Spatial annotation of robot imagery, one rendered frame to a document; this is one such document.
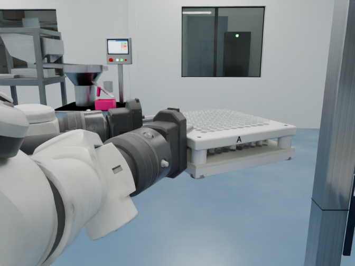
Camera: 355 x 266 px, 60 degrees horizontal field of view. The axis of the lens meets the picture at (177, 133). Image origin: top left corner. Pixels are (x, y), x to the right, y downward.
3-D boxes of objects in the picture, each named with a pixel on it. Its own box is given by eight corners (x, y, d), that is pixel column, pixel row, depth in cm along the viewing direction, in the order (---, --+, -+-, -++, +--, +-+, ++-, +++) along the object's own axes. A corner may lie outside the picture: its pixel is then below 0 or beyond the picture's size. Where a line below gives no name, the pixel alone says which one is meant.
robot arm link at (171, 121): (150, 105, 56) (105, 117, 46) (198, 109, 51) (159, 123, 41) (153, 170, 59) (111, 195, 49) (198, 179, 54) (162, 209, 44)
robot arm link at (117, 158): (138, 122, 43) (75, 143, 33) (174, 190, 43) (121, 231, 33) (91, 152, 49) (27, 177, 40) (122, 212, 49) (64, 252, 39)
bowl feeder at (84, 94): (59, 107, 277) (55, 65, 268) (74, 102, 312) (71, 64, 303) (113, 108, 275) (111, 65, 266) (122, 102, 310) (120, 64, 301)
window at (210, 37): (180, 77, 531) (180, 6, 503) (180, 77, 532) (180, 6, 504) (261, 78, 526) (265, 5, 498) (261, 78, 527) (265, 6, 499)
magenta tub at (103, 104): (94, 110, 263) (94, 100, 261) (99, 108, 275) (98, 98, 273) (113, 111, 263) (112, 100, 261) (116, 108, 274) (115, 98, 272)
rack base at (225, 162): (224, 133, 86) (224, 124, 86) (293, 158, 65) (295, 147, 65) (142, 144, 75) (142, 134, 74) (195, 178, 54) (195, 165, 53)
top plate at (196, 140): (224, 115, 85) (225, 108, 84) (296, 135, 64) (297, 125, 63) (142, 124, 74) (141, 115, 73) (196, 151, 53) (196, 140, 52)
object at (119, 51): (108, 104, 297) (104, 37, 282) (110, 103, 307) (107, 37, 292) (131, 104, 296) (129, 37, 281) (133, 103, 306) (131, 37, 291)
